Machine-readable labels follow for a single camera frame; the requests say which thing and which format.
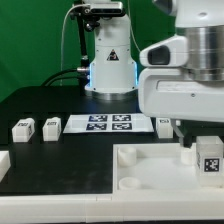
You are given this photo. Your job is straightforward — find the white sheet with tags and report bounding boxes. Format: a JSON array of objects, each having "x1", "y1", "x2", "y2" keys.
[{"x1": 64, "y1": 113, "x2": 154, "y2": 134}]

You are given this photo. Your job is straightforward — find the white square tabletop part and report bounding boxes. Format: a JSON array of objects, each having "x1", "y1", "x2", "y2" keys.
[{"x1": 113, "y1": 143, "x2": 224, "y2": 192}]

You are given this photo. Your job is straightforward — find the grey camera on stand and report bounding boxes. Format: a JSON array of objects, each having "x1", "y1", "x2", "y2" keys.
[{"x1": 90, "y1": 2, "x2": 124, "y2": 16}]

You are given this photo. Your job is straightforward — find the white left fence block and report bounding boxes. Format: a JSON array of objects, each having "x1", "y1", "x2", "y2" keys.
[{"x1": 0, "y1": 151, "x2": 11, "y2": 182}]

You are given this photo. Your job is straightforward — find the white front fence wall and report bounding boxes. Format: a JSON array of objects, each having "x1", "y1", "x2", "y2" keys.
[{"x1": 0, "y1": 191, "x2": 224, "y2": 224}]

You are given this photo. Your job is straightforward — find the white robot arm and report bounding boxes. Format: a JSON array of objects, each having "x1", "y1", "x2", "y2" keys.
[{"x1": 84, "y1": 0, "x2": 224, "y2": 123}]

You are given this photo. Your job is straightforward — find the black camera stand pole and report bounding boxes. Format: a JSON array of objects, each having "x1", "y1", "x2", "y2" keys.
[{"x1": 72, "y1": 6, "x2": 90, "y2": 88}]

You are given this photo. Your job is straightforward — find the black cables at base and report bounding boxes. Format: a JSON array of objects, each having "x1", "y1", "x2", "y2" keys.
[{"x1": 40, "y1": 68, "x2": 88, "y2": 88}]

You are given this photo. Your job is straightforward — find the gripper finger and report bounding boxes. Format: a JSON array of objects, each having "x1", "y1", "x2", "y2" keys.
[{"x1": 173, "y1": 120, "x2": 192, "y2": 148}]

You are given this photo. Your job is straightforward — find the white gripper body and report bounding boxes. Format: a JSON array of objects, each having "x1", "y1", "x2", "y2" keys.
[{"x1": 138, "y1": 35, "x2": 224, "y2": 122}]

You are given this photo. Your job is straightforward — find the white cable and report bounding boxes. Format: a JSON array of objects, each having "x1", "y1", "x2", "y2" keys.
[{"x1": 59, "y1": 3, "x2": 84, "y2": 86}]

